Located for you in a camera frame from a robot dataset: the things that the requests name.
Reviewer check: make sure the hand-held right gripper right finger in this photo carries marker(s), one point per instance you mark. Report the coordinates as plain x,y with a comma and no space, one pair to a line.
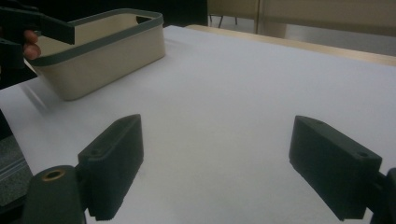
333,168

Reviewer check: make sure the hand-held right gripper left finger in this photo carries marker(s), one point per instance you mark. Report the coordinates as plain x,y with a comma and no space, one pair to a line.
115,161

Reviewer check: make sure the beige basket with grey rim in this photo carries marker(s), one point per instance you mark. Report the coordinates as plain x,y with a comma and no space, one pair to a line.
102,65

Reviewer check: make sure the chair legs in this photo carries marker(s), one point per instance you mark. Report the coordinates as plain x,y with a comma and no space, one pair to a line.
222,20

